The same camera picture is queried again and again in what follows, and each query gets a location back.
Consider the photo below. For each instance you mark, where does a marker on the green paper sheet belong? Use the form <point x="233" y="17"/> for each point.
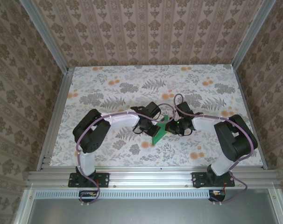
<point x="160" y="131"/>

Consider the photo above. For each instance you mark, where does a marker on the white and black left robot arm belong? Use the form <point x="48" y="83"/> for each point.
<point x="97" y="137"/>

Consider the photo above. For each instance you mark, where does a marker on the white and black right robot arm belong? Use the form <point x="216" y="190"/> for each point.
<point x="235" y="144"/>

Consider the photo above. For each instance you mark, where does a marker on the aluminium mounting beam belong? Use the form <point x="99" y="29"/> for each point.
<point x="150" y="177"/>

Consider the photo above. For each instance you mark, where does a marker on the floral patterned table cover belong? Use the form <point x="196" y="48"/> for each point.
<point x="132" y="77"/>

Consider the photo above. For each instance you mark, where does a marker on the small black controller board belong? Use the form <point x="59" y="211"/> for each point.
<point x="89" y="197"/>
<point x="217" y="197"/>

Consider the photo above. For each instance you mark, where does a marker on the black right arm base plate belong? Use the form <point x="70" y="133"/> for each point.
<point x="198" y="179"/>

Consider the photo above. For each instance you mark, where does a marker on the aluminium table side rail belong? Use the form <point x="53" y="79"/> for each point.
<point x="61" y="98"/>
<point x="250" y="116"/>

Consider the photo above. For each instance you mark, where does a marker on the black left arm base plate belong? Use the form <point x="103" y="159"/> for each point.
<point x="104" y="179"/>

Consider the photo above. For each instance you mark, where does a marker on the aluminium frame post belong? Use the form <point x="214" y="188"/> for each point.
<point x="252" y="35"/>
<point x="48" y="38"/>

